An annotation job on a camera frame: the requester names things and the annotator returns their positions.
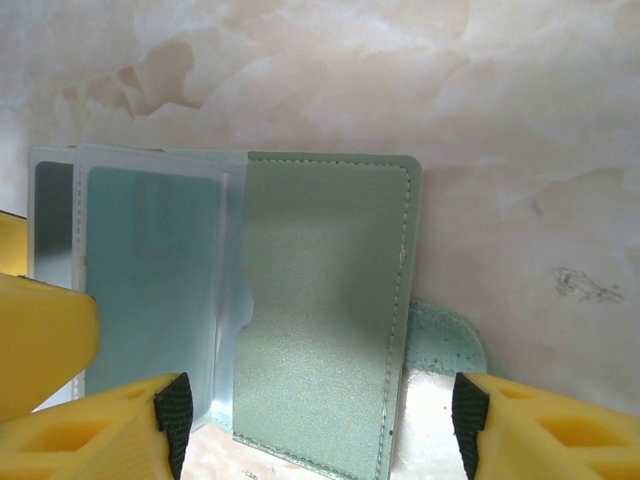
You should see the green leather card holder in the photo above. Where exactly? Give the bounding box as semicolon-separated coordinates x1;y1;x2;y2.
27;143;490;464

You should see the teal credit card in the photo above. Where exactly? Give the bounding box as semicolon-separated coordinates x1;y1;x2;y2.
85;165;224;401

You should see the black Vip credit card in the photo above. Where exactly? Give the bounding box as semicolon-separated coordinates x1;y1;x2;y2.
34;160;77;291

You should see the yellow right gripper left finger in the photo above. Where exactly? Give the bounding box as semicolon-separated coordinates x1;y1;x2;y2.
0;371;195;480

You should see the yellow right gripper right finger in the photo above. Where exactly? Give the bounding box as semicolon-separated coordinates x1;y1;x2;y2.
451;371;640;480

